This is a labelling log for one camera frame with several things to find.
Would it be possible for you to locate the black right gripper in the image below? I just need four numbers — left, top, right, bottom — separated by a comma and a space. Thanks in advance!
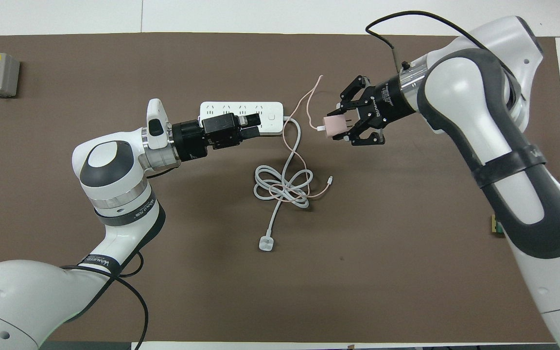
333, 74, 417, 146

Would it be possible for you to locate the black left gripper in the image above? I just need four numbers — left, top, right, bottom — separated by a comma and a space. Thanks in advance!
171, 113, 262, 160

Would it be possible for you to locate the pink charger block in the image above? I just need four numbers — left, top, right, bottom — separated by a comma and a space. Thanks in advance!
323, 114, 350, 139

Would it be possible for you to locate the thin pink charging cable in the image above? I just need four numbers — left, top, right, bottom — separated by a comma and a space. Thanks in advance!
268, 75, 334, 202

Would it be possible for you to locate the white power strip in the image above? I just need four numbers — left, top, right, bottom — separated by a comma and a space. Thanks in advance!
199, 101, 284, 137

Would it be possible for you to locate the brown table mat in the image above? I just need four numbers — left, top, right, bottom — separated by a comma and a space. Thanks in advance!
0, 33, 560, 343

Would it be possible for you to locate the white power cord with plug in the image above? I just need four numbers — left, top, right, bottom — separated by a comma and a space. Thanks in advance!
253, 116, 312, 252

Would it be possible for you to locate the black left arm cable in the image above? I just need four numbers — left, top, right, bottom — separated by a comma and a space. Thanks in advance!
59, 250, 149, 350

